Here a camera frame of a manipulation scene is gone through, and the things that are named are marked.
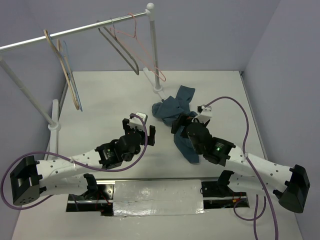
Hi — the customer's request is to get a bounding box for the blue t shirt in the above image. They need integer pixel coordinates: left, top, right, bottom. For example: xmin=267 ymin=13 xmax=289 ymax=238
xmin=151 ymin=84 xmax=201 ymax=165

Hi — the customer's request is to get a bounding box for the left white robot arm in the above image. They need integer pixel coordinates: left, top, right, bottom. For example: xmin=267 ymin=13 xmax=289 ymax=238
xmin=9 ymin=114 xmax=156 ymax=209

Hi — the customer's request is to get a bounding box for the grey plastic hanger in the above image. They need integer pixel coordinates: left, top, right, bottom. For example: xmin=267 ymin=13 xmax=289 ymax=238
xmin=98 ymin=26 xmax=140 ymax=76

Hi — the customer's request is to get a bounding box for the wooden hanger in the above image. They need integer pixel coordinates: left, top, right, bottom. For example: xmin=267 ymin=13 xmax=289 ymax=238
xmin=43 ymin=29 xmax=81 ymax=111

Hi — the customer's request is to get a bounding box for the white clothes rack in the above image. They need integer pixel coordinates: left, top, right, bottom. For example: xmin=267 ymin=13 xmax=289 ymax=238
xmin=0 ymin=3 xmax=166 ymax=153

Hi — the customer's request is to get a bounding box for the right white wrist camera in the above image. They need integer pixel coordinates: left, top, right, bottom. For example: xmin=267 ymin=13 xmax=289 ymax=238
xmin=196 ymin=105 xmax=213 ymax=124

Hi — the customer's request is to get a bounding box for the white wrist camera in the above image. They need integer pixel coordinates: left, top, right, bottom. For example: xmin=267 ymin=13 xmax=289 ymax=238
xmin=129 ymin=112 xmax=148 ymax=126
xmin=196 ymin=105 xmax=213 ymax=124

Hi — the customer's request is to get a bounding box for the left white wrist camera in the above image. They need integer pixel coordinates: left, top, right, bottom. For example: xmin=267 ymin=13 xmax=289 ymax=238
xmin=129 ymin=112 xmax=148 ymax=126

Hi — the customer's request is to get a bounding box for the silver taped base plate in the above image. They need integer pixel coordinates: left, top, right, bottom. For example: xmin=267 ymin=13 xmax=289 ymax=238
xmin=66 ymin=179 xmax=249 ymax=217

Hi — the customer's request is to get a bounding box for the pink wire hanger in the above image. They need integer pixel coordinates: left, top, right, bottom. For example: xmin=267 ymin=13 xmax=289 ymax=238
xmin=108 ymin=13 xmax=167 ymax=82

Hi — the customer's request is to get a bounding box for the blue wire hanger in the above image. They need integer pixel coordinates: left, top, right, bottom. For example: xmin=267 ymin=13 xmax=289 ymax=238
xmin=47 ymin=34 xmax=83 ymax=112

